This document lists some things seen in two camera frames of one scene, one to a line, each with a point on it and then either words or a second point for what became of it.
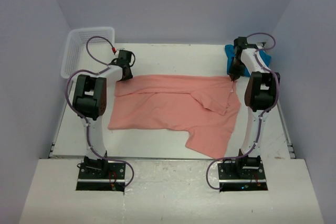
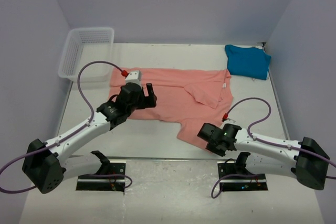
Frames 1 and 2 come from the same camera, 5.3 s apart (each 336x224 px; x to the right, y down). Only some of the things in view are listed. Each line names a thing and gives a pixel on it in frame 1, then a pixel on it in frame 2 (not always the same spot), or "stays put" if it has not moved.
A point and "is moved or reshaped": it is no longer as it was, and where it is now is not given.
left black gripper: (129, 77) to (148, 101)
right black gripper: (234, 75) to (211, 147)
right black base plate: (242, 176) stays put
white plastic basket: (86, 49) stays put
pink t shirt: (206, 106) is moved or reshaped
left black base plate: (101, 176) stays put
